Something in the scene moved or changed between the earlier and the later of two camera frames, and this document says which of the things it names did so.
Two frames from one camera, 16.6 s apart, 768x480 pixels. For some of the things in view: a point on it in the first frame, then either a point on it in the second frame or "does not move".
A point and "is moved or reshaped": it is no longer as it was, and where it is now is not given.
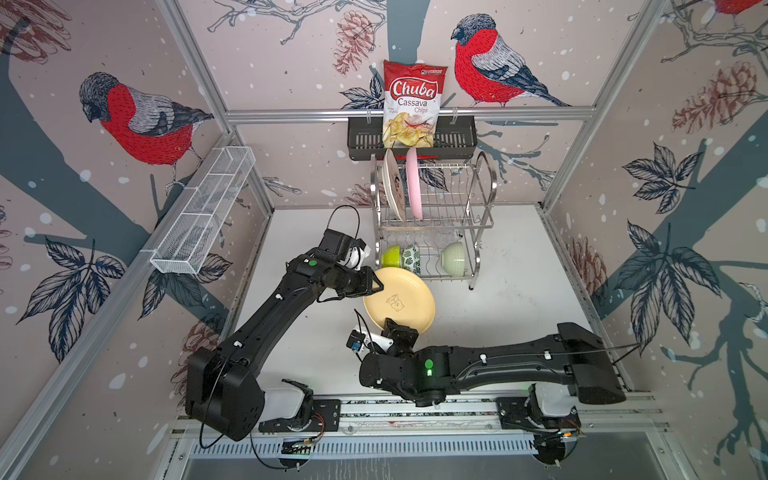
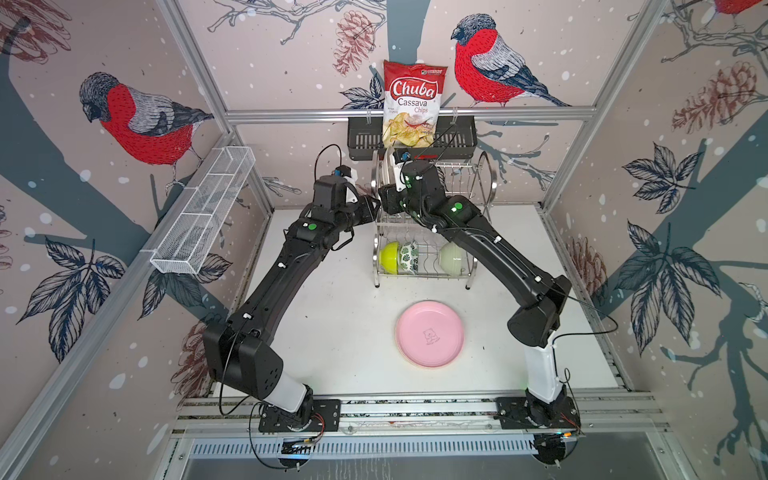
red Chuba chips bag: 411,103 does not move
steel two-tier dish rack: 430,219 does not move
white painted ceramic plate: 393,186 does not move
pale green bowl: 454,259 does not move
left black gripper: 367,285 to 365,203
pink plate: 414,181 is moved or reshaped
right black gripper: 398,337 to 388,199
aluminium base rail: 595,414 does not move
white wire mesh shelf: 201,209 does not move
